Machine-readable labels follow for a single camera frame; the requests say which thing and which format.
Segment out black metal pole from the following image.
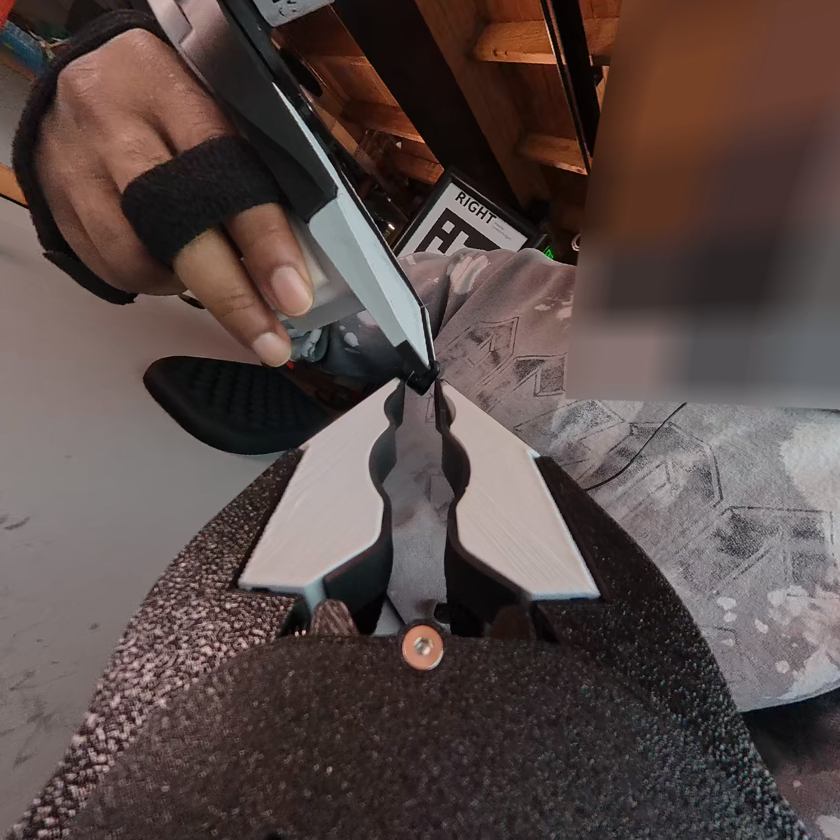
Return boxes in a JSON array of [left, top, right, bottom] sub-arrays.
[[541, 0, 601, 173]]

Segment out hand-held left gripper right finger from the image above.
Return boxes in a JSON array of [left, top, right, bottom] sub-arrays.
[[434, 379, 602, 602]]

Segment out person's grey patterned shirt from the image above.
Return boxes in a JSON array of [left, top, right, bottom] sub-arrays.
[[289, 248, 840, 716]]

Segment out black framed printed sign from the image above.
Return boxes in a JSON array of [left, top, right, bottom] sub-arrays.
[[392, 169, 547, 258]]

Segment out wooden beam frame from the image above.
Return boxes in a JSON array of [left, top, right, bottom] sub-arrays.
[[276, 0, 614, 217]]

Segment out thin black cable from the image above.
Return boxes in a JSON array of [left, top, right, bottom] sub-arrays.
[[584, 402, 689, 492]]

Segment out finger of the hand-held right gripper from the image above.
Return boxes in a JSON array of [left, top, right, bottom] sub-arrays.
[[272, 82, 441, 385]]

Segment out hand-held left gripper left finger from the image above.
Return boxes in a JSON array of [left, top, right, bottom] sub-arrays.
[[238, 379, 404, 601]]

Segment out person's right hand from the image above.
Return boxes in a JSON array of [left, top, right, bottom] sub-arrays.
[[36, 28, 316, 368]]

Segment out black textured armrest pad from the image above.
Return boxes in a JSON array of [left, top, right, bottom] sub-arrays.
[[143, 356, 345, 455]]

